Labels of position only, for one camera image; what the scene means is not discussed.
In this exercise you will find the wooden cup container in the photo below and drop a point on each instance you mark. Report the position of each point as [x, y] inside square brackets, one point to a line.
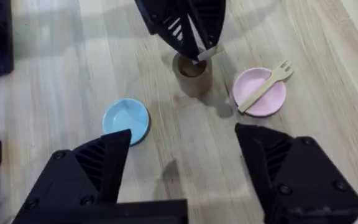
[194, 84]

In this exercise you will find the pink plate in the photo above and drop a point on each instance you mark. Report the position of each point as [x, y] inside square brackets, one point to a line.
[250, 84]

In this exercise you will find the blue plate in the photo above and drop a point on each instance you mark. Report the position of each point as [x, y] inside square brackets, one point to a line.
[124, 116]

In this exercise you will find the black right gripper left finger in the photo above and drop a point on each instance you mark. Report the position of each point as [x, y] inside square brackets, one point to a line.
[73, 177]

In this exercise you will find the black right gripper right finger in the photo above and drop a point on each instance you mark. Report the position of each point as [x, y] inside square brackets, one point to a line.
[303, 180]

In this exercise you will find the wooden utensil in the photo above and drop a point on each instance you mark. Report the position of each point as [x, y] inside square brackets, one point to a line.
[211, 51]

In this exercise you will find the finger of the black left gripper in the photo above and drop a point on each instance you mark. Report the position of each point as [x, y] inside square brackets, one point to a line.
[166, 15]
[210, 18]

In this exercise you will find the wooden fork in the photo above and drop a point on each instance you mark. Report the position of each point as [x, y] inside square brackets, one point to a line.
[267, 85]

